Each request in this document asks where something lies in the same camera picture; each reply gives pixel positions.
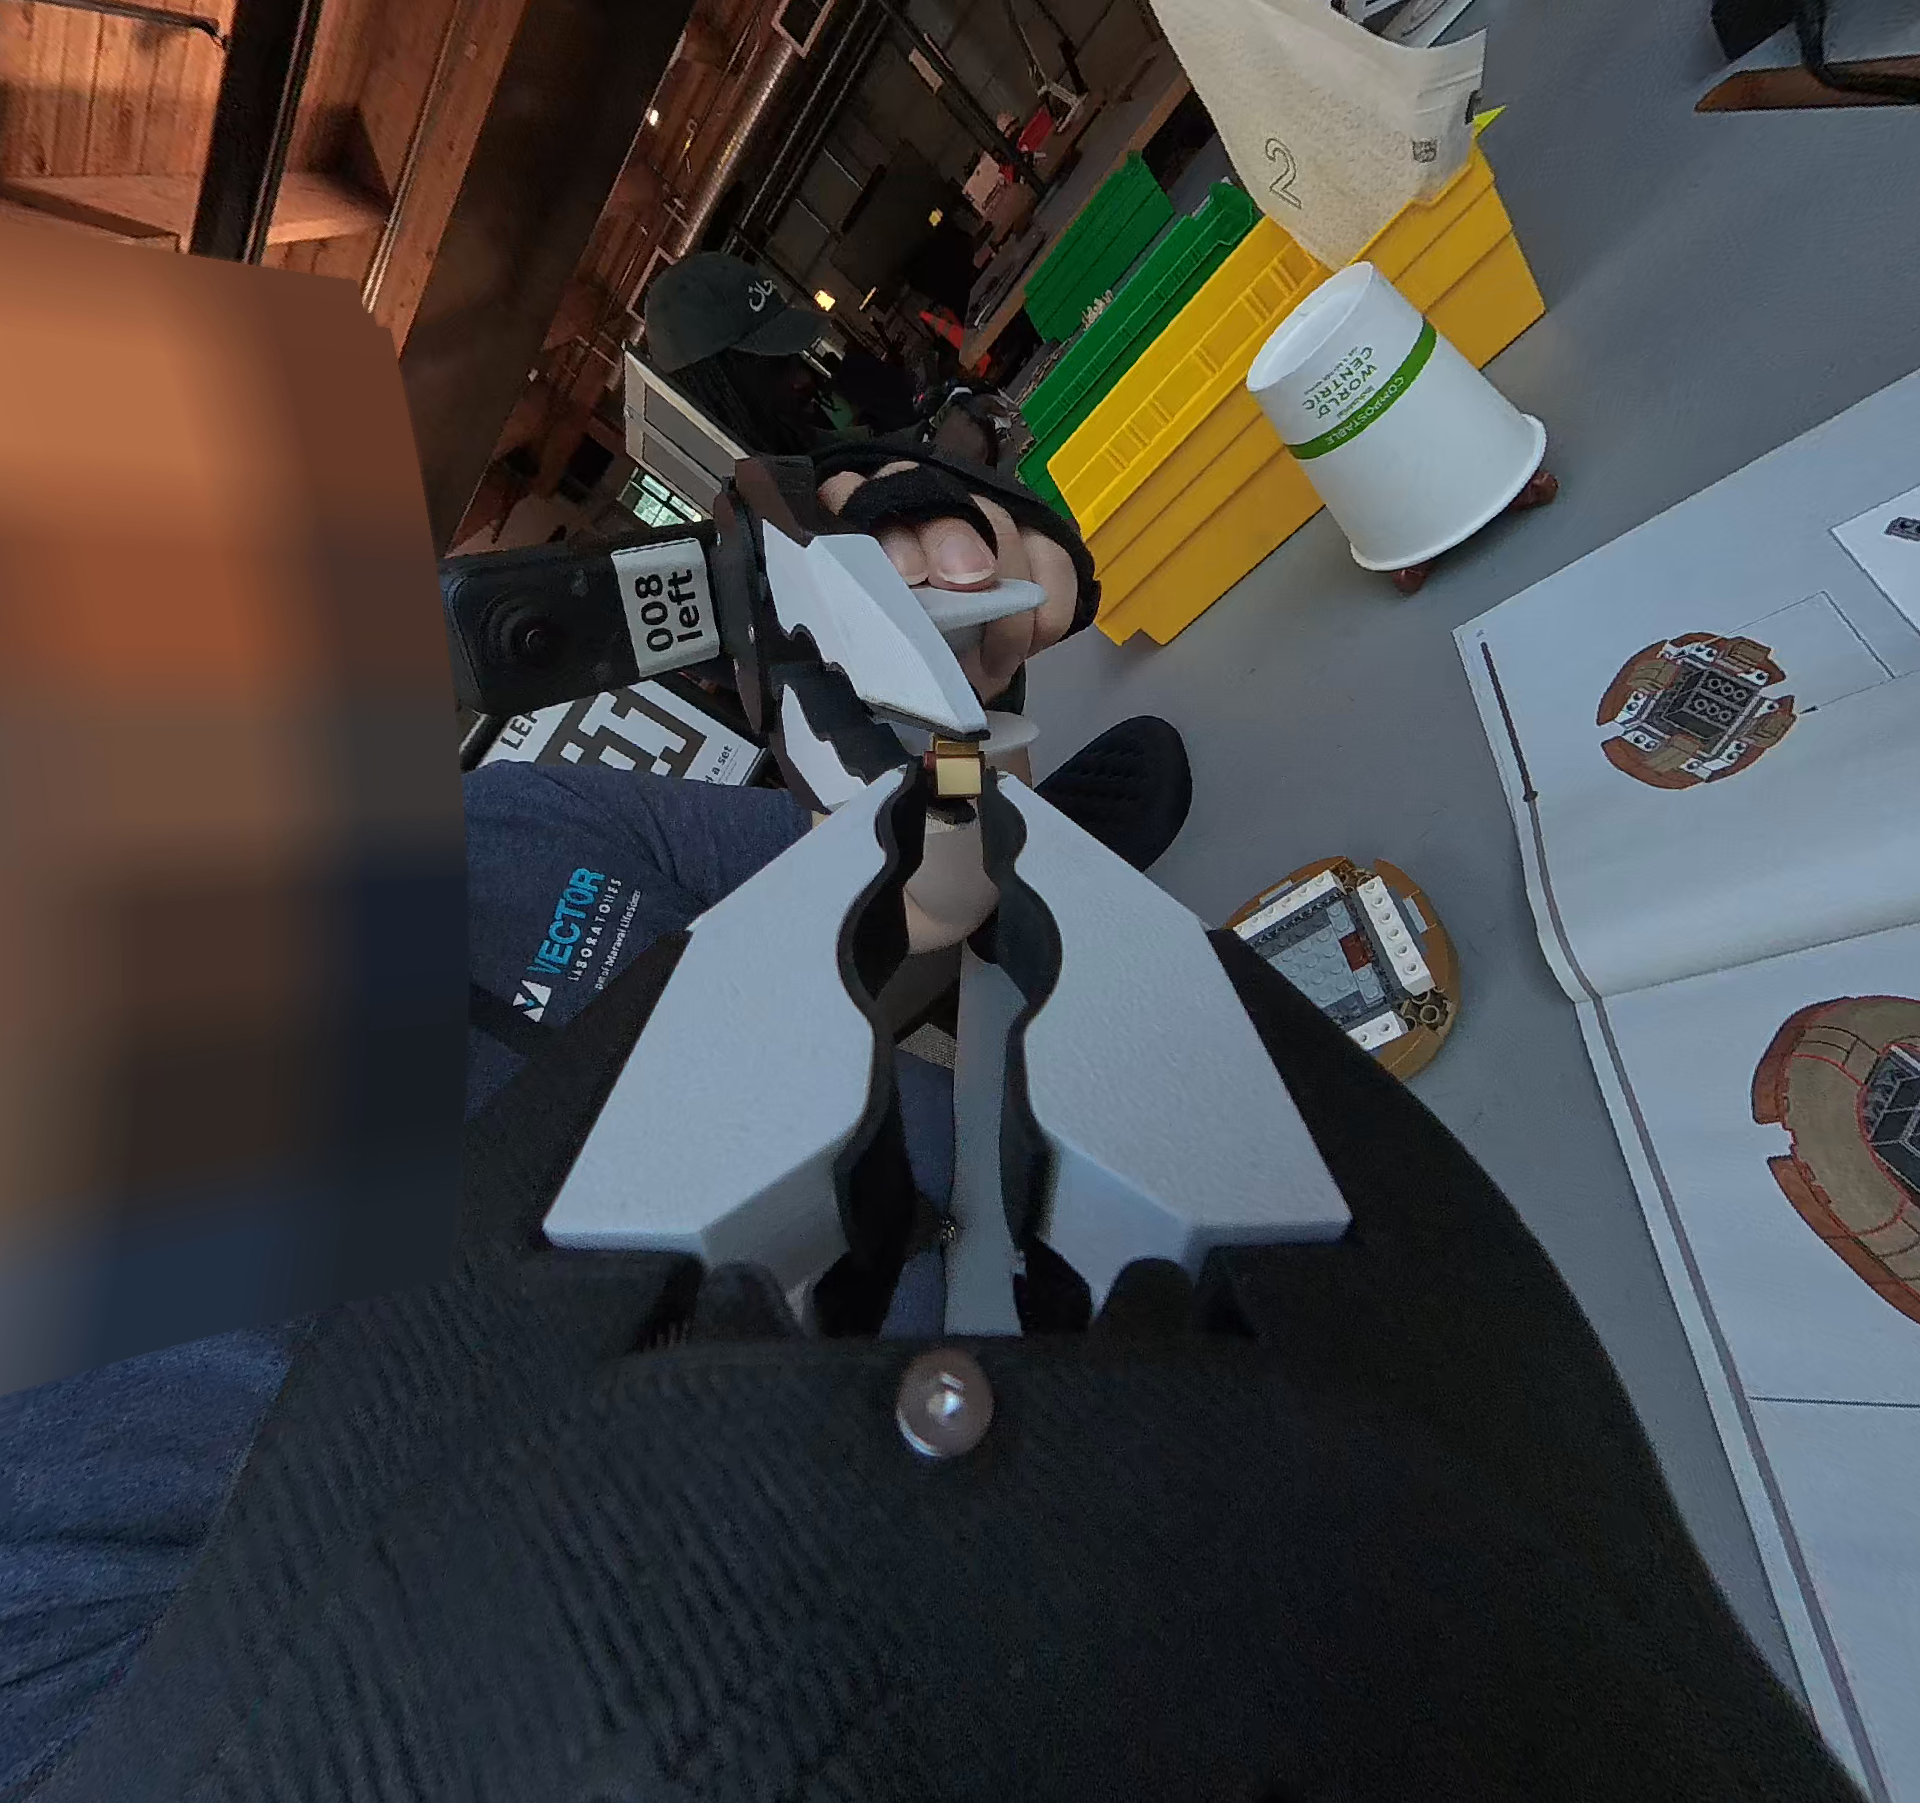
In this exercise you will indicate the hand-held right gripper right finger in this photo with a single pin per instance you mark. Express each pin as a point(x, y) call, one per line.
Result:
point(1179, 1083)

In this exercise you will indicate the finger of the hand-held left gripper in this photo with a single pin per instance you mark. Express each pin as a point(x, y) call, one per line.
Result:
point(855, 617)
point(810, 760)

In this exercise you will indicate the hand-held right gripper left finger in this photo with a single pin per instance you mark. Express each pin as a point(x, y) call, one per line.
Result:
point(719, 1067)

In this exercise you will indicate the small gold brown lego piece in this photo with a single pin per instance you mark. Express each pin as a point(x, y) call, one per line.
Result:
point(955, 773)

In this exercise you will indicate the round brown lego base build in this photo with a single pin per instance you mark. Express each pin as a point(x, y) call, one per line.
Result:
point(1352, 955)

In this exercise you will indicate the lego instruction booklet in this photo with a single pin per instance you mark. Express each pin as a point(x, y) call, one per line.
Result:
point(1725, 844)

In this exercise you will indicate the person's left hand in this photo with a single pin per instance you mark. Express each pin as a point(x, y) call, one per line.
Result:
point(961, 560)

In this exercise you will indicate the white code card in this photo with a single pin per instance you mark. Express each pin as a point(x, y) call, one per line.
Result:
point(616, 741)

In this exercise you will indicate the black padded wrist rest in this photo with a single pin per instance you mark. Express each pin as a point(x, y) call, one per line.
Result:
point(1124, 783)

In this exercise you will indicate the yellow plastic bin stack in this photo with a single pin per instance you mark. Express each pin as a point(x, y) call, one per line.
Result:
point(1184, 482)

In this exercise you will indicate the green plastic bin stack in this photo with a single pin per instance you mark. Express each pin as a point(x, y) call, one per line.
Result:
point(1118, 273)

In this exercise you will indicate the white paper cup green band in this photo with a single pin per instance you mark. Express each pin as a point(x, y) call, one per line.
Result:
point(1402, 439)

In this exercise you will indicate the beige paper bag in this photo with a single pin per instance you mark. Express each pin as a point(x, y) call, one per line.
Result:
point(1305, 77)

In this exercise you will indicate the wooden shelf unit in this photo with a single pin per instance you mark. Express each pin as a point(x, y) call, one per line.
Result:
point(104, 47)

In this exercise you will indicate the black metal post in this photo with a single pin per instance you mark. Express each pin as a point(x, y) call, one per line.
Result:
point(263, 62)

